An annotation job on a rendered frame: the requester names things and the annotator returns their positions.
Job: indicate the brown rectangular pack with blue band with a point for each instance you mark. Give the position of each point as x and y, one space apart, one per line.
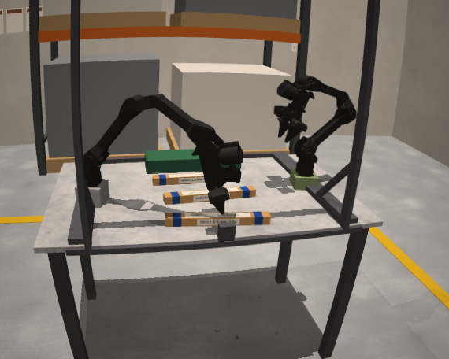
180 197

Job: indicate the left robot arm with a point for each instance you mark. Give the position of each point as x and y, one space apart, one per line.
200 133

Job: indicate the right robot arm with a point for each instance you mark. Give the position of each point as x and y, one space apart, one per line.
306 148

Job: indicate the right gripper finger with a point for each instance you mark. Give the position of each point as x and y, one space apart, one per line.
291 133
283 127

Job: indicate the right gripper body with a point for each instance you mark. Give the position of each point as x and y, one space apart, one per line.
297 113

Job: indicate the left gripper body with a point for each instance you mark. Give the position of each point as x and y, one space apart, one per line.
213 180

